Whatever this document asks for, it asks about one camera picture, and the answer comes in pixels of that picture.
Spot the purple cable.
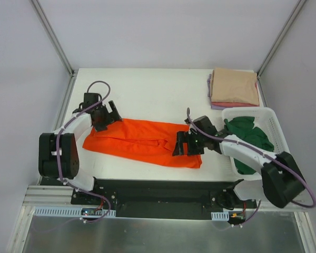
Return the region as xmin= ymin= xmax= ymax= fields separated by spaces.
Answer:
xmin=186 ymin=107 xmax=316 ymax=230
xmin=31 ymin=81 xmax=112 ymax=232

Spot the orange t shirt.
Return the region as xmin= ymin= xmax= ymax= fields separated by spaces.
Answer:
xmin=83 ymin=119 xmax=202 ymax=169

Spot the right white cable duct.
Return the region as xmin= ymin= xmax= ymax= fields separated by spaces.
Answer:
xmin=211 ymin=210 xmax=247 ymax=221

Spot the folded lavender t shirt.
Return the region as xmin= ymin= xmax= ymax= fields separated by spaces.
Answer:
xmin=207 ymin=74 xmax=226 ymax=110

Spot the folded pink t shirt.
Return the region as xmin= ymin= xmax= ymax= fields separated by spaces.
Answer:
xmin=211 ymin=80 xmax=260 ymax=108

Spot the aluminium post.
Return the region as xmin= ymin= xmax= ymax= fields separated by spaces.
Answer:
xmin=29 ymin=0 xmax=75 ymax=76
xmin=257 ymin=0 xmax=308 ymax=80

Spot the white cable duct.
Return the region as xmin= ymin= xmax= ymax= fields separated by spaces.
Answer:
xmin=34 ymin=207 xmax=116 ymax=219
xmin=211 ymin=210 xmax=247 ymax=221

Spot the folded beige t shirt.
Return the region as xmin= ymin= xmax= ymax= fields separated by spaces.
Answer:
xmin=210 ymin=67 xmax=260 ymax=106

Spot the left white cable duct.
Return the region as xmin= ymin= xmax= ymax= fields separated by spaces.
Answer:
xmin=34 ymin=207 xmax=116 ymax=219

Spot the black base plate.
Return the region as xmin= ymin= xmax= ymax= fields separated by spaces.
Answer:
xmin=70 ymin=179 xmax=257 ymax=220

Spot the left aluminium post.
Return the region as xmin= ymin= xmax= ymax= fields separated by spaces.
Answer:
xmin=29 ymin=0 xmax=75 ymax=76

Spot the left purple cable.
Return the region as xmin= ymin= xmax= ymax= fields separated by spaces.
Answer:
xmin=31 ymin=81 xmax=112 ymax=232

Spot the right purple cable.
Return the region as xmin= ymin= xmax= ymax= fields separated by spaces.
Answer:
xmin=186 ymin=107 xmax=316 ymax=230

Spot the white plastic basket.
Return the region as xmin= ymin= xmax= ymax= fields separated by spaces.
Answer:
xmin=219 ymin=107 xmax=290 ymax=181

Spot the green t shirt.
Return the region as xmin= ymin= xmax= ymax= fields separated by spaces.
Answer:
xmin=223 ymin=115 xmax=275 ymax=175

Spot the right aluminium post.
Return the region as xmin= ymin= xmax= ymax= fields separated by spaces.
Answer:
xmin=257 ymin=0 xmax=308 ymax=80

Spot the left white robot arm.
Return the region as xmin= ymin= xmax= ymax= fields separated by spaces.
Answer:
xmin=38 ymin=92 xmax=122 ymax=205

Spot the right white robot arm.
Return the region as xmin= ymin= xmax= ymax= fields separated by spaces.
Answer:
xmin=172 ymin=116 xmax=307 ymax=209

